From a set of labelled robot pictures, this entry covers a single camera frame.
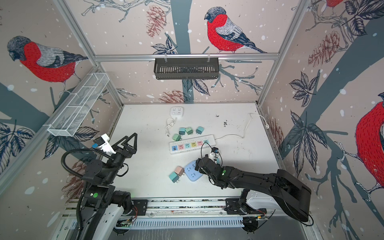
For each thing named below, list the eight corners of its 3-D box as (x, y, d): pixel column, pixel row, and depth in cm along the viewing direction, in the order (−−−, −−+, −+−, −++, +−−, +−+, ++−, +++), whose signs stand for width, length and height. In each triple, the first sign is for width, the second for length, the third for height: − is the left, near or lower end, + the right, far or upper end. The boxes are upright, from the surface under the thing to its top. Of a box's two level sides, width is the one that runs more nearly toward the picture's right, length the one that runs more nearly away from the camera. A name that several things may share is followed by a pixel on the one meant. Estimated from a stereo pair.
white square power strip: (169, 117, 114) (169, 114, 112) (170, 109, 120) (170, 106, 118) (183, 117, 114) (182, 114, 112) (183, 109, 120) (183, 106, 118)
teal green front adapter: (168, 177, 85) (167, 176, 83) (174, 171, 88) (173, 170, 86) (175, 185, 83) (174, 183, 81) (181, 178, 85) (181, 177, 83)
